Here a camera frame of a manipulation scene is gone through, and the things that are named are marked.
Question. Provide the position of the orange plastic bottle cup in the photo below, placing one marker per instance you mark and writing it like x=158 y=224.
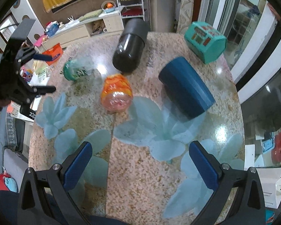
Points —
x=116 y=95

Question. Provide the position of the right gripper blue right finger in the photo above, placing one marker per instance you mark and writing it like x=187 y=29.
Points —
x=217 y=177

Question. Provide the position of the white cardboard box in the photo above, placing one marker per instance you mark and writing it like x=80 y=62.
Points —
x=270 y=179

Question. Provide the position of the dark blue cup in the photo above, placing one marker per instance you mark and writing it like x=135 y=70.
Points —
x=186 y=87

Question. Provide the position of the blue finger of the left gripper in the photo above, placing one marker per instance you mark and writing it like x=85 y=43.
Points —
x=43 y=90
x=43 y=57

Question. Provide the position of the red round object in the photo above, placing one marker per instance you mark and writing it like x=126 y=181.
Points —
x=276 y=151

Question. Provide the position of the low white tv cabinet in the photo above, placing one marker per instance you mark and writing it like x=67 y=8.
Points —
x=102 y=25

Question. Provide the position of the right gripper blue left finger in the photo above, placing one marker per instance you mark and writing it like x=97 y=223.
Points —
x=64 y=177

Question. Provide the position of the green tea bottle cup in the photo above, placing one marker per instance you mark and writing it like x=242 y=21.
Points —
x=77 y=68

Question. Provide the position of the fruit bowl with orange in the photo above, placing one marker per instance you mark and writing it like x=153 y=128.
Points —
x=108 y=6

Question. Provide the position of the orange plastic bag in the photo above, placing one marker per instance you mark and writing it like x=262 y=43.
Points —
x=55 y=52

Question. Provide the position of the white metal shelf rack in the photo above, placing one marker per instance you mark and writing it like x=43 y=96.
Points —
x=130 y=9

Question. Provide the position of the black zippo box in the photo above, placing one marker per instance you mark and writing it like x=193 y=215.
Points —
x=27 y=112

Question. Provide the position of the teal hexagonal tin box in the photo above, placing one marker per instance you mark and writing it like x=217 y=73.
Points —
x=205 y=41

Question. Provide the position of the black cylindrical tumbler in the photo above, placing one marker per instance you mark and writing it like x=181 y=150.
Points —
x=131 y=44

